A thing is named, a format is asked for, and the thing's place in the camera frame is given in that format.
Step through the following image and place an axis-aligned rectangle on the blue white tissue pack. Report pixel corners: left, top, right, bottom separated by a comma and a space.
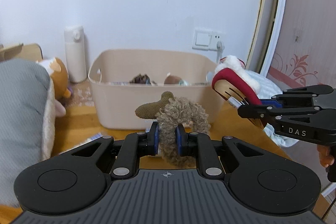
87, 132, 102, 141

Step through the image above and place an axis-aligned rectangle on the curly brown plush toy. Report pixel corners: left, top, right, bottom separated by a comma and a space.
135, 91, 210, 168

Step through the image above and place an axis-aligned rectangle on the red white santa plush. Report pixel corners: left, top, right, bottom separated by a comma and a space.
211, 55, 262, 115

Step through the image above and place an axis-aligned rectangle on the brown dog plush toy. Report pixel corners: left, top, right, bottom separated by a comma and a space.
164, 73, 189, 86

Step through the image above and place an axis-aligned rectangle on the operator right hand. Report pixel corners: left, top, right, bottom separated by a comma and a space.
317, 145, 334, 168

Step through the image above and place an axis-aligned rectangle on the floral pink wardrobe door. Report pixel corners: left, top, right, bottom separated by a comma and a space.
267, 0, 336, 90

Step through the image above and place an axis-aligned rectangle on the dark brown wrapper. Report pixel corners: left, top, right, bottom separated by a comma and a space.
130, 74, 151, 85

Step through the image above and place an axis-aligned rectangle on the beige plastic storage bin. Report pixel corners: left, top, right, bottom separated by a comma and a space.
88, 49, 224, 130

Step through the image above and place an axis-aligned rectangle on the orange white corgi plush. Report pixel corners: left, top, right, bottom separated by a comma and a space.
35, 57, 71, 101

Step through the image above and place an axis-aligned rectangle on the grey cream plush pillow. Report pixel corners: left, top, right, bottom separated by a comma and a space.
1, 59, 65, 207

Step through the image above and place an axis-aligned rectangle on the white thermos bottle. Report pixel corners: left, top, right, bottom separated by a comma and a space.
64, 26, 87, 83

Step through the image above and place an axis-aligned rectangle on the white plug and cable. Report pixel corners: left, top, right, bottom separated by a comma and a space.
215, 40, 226, 64

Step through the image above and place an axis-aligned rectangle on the white wall switch socket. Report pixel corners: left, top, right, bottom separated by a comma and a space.
192, 28, 224, 51

